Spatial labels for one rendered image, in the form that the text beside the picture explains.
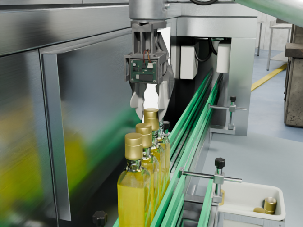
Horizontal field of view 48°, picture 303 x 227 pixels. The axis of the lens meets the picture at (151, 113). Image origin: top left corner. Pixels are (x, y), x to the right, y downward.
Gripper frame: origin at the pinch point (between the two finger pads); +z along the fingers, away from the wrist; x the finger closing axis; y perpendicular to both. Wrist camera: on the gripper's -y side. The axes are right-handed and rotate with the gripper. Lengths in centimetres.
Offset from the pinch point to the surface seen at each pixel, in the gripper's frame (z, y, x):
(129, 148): 2.7, 13.3, -0.6
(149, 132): 1.8, 6.5, 1.5
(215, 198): 27.3, -12.7, 14.5
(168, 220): 21.2, 8.2, 6.0
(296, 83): 65, -328, 76
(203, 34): -8, -98, -1
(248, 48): -2, -98, 20
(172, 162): 29.1, -34.2, -2.0
